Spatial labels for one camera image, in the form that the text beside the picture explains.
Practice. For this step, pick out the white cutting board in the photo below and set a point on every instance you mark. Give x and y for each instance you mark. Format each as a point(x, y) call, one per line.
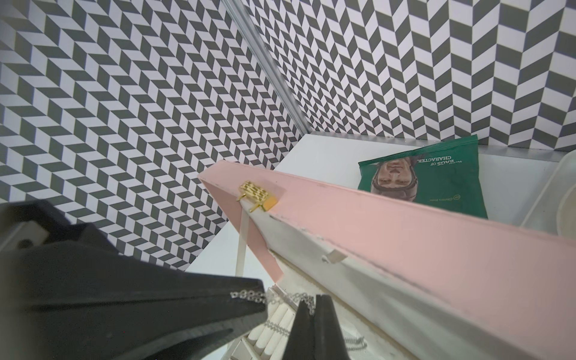
point(544, 214)

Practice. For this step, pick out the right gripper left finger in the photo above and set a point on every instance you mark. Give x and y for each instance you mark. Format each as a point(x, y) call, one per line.
point(300, 344)

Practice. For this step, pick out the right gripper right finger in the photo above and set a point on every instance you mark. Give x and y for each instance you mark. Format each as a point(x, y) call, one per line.
point(328, 338)

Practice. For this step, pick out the white plate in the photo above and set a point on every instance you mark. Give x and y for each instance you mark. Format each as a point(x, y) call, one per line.
point(566, 215)

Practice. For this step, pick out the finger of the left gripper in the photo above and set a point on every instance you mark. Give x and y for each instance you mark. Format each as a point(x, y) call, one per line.
point(67, 293)

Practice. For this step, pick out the green crisp bag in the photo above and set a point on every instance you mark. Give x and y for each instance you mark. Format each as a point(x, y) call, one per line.
point(444, 175)

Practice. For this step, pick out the pink jewelry box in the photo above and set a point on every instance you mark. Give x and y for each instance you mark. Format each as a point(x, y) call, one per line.
point(414, 281)

